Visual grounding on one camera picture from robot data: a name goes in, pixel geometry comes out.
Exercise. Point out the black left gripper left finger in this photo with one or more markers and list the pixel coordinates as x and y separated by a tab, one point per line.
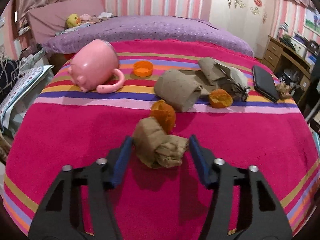
76	205

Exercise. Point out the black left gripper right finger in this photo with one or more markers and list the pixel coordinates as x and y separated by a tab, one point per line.
243	204

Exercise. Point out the brown paper ball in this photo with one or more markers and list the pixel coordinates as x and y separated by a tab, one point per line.
283	91

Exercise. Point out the orange peel piece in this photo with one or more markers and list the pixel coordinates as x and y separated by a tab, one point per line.
164	114

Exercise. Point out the beige cloth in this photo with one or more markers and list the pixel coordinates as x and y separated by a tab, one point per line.
221	76

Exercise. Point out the orange peel half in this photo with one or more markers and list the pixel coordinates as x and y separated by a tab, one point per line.
219	98

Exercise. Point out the black phone case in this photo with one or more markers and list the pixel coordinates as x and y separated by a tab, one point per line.
264	83

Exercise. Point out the wooden desk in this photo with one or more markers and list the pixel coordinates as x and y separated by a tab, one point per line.
287	66

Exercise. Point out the pink pig mug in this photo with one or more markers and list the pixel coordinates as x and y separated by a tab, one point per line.
96	67

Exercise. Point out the orange bottle cap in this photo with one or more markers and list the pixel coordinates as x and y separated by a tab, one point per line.
143	68

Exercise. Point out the white storage box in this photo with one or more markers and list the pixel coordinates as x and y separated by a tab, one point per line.
299	47

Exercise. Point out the pink headboard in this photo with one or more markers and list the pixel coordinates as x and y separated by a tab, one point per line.
46	21

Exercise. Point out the yellow duck plush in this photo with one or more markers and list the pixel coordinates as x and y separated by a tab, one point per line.
73	20

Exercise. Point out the small framed photo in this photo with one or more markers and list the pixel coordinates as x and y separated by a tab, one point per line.
312	20

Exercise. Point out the white wardrobe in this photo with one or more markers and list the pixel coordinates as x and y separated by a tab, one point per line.
249	20

